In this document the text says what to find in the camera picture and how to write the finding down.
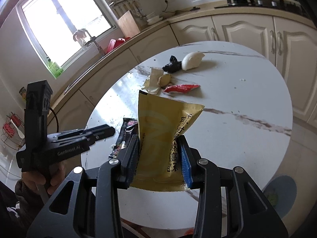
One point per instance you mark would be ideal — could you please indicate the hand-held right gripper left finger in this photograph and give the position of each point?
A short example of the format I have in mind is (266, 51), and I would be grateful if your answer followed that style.
(133, 158)

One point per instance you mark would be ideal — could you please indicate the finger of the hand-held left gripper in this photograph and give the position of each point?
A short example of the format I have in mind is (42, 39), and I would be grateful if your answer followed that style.
(74, 136)
(104, 130)

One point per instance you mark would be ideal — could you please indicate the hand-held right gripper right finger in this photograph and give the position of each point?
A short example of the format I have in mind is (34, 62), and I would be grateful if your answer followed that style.
(185, 163)

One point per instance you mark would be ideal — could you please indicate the black snack wrapper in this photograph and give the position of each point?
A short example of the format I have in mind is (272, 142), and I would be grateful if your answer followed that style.
(128, 129)

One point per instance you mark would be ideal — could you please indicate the yellow snack packet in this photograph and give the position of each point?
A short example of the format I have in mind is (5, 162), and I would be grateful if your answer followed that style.
(158, 124)

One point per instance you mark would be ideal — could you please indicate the grey round trash bin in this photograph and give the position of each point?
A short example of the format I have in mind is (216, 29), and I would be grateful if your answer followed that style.
(284, 186)

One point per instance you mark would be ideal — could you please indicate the person's left forearm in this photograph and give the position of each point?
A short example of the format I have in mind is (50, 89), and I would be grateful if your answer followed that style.
(22, 195)

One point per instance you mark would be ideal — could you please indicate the person's left hand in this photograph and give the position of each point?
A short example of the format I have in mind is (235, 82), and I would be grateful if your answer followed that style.
(55, 176)

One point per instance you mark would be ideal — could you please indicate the white plastic spoon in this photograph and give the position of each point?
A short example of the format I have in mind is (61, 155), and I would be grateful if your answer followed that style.
(17, 127)

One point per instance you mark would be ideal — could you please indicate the green dish soap bottle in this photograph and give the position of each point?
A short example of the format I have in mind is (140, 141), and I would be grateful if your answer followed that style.
(55, 68)

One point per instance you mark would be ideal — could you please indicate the torn cream paper wrapper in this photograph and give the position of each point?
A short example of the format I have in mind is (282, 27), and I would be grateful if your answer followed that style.
(152, 81)

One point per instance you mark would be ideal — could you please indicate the red white snack wrapper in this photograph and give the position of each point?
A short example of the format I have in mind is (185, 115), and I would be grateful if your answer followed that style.
(180, 89)

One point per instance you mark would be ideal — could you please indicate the ginger piece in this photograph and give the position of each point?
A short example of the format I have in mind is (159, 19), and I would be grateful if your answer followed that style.
(164, 80)

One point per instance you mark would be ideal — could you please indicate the round white marble table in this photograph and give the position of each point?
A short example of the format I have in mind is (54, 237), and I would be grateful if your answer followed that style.
(235, 99)

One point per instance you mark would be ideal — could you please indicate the red plastic basket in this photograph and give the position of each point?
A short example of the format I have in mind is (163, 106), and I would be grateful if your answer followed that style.
(116, 44)

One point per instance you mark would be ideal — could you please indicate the steel kitchen faucet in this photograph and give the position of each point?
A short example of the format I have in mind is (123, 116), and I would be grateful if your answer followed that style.
(95, 43)

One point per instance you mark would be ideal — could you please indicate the black crumpled plastic bag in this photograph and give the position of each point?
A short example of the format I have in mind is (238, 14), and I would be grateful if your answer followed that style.
(172, 64)

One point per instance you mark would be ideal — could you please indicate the wooden cutting board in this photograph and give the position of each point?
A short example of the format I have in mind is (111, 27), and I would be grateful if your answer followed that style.
(128, 24)

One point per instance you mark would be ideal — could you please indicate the kitchen window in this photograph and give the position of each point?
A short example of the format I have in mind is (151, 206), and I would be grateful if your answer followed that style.
(62, 22)

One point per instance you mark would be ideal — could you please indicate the black glass gas hob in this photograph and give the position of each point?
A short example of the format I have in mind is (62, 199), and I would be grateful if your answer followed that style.
(257, 3)

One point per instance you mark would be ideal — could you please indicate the wall utensil rack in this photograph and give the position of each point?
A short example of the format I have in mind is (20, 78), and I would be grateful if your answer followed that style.
(126, 2)

